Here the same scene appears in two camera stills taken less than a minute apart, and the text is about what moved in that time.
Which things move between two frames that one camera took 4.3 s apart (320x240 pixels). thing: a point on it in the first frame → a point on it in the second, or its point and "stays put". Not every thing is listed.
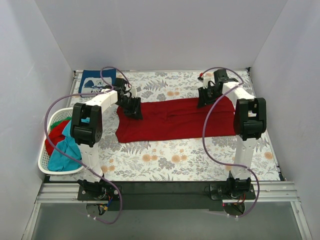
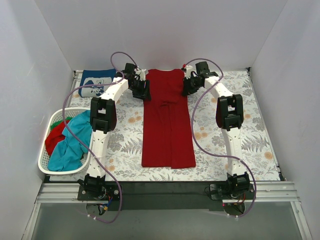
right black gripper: [208, 94] → [188, 88]
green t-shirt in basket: [55, 123] stays put
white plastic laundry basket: [44, 156] stays put
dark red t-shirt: [177, 118] → [167, 141]
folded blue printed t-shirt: [91, 82] stays put
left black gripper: [132, 105] → [141, 90]
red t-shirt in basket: [56, 135] stays put
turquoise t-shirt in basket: [59, 162] stays put
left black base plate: [103, 192] stays put
